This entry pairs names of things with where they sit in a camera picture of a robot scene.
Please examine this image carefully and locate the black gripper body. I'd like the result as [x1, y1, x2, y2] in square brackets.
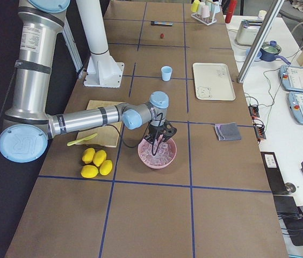
[145, 124, 168, 143]

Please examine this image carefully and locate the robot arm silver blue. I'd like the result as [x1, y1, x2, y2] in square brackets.
[0, 1, 176, 163]

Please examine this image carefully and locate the pink bowl of ice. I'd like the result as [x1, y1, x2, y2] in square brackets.
[138, 139, 177, 169]

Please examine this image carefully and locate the light blue plastic cup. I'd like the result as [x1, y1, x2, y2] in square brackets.
[161, 66, 172, 82]

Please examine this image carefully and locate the white cup rack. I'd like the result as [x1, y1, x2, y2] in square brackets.
[191, 13, 218, 26]

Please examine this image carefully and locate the yellow cup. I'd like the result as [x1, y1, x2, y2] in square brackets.
[191, 0, 200, 13]

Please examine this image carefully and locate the pink cup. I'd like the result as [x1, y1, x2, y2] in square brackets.
[200, 5, 211, 19]

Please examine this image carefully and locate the wooden cutting board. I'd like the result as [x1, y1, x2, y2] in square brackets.
[76, 100, 120, 148]

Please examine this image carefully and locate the yellow lemon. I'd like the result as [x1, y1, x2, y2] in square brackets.
[92, 150, 107, 167]
[99, 160, 113, 176]
[81, 164, 99, 178]
[82, 148, 96, 164]

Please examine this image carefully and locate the yellow plastic knife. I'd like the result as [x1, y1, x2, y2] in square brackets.
[67, 133, 97, 146]

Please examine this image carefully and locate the grey folded cloth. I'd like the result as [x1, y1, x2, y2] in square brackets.
[214, 122, 242, 141]

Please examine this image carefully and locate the cream bear tray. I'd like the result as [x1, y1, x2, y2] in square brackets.
[192, 62, 236, 101]

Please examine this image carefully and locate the steel muddler black tip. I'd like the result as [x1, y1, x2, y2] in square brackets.
[150, 21, 173, 27]

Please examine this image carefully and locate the blue bowl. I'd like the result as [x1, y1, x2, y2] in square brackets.
[245, 48, 263, 62]

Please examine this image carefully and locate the white toaster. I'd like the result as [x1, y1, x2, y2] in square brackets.
[235, 19, 263, 46]

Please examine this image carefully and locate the blue saucepan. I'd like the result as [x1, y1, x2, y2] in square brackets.
[260, 40, 291, 65]

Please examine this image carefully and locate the red bottle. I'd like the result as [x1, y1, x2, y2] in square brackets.
[225, 0, 238, 24]

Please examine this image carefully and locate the teach pendant far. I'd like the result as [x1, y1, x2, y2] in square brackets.
[279, 65, 303, 92]

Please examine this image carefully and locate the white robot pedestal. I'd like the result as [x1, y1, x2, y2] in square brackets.
[76, 0, 125, 88]

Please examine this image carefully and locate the aluminium frame post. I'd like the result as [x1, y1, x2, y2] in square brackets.
[237, 0, 285, 83]

